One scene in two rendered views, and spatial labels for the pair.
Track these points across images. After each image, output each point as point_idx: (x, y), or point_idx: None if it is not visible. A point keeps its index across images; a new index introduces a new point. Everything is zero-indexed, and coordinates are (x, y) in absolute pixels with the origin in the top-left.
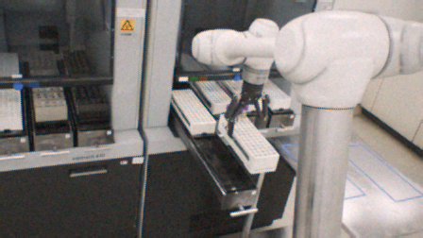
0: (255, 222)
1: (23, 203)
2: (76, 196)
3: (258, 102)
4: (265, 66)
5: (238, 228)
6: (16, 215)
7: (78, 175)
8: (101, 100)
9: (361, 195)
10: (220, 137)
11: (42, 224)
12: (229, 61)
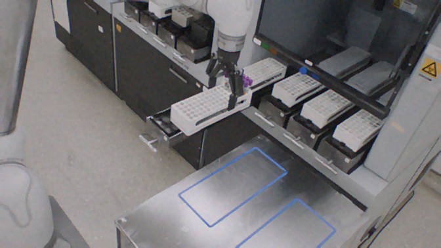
0: None
1: (150, 70)
2: (172, 90)
3: (228, 72)
4: (223, 29)
5: None
6: (147, 77)
7: (172, 72)
8: (210, 28)
9: (205, 222)
10: (256, 115)
11: (156, 94)
12: (181, 0)
